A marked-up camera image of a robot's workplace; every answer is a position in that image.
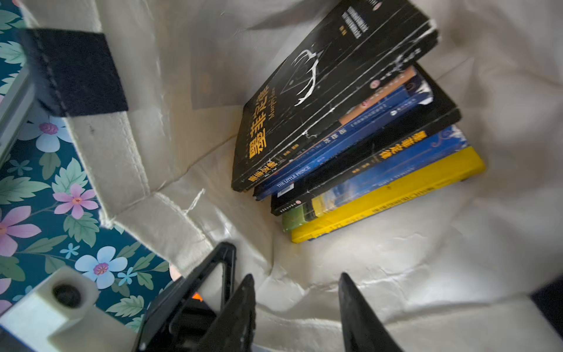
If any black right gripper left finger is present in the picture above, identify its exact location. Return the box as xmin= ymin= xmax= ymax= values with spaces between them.
xmin=195 ymin=274 xmax=256 ymax=351

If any cream canvas tote bag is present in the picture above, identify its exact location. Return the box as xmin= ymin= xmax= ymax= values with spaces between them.
xmin=20 ymin=1 xmax=562 ymax=351

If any yellow spine book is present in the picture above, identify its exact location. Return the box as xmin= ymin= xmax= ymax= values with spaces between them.
xmin=291 ymin=147 xmax=486 ymax=243

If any blue green spine book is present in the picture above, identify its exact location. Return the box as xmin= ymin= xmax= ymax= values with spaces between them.
xmin=281 ymin=125 xmax=469 ymax=233

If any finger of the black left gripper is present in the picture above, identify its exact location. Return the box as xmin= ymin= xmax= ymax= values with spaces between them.
xmin=133 ymin=242 xmax=237 ymax=351

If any brown black scroll cover book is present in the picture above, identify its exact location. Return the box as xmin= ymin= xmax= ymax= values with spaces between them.
xmin=339 ymin=66 xmax=417 ymax=126

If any black book gold title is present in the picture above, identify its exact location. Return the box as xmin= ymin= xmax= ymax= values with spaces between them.
xmin=231 ymin=1 xmax=439 ymax=192

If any blue Little Prince book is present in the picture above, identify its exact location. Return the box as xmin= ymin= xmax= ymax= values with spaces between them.
xmin=253 ymin=73 xmax=433 ymax=201

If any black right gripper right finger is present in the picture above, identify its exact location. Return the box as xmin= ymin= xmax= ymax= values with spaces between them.
xmin=339 ymin=272 xmax=403 ymax=352

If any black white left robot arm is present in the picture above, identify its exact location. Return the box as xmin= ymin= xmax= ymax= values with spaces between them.
xmin=1 ymin=242 xmax=251 ymax=351

